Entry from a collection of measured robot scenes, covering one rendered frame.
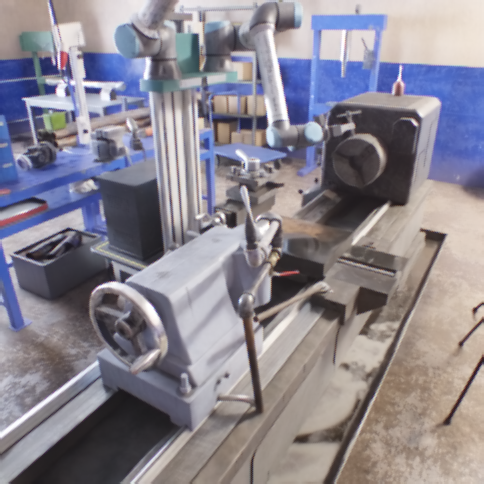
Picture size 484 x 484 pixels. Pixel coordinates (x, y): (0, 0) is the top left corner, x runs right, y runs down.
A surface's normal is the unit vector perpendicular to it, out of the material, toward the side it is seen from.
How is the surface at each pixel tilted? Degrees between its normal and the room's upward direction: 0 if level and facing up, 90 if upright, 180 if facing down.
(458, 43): 90
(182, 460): 0
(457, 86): 90
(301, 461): 0
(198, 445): 0
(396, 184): 90
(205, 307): 76
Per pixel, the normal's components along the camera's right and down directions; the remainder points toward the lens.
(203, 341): 0.78, -0.16
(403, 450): 0.00, -0.90
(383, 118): -0.52, 0.38
